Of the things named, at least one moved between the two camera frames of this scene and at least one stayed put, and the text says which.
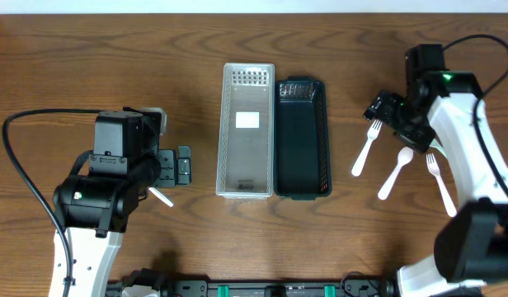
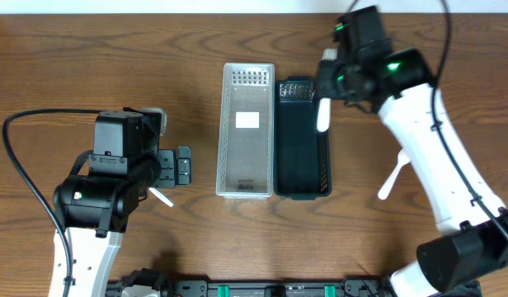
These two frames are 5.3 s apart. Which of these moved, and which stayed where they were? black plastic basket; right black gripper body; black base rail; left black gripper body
Moved: right black gripper body
Stayed: black plastic basket; black base rail; left black gripper body
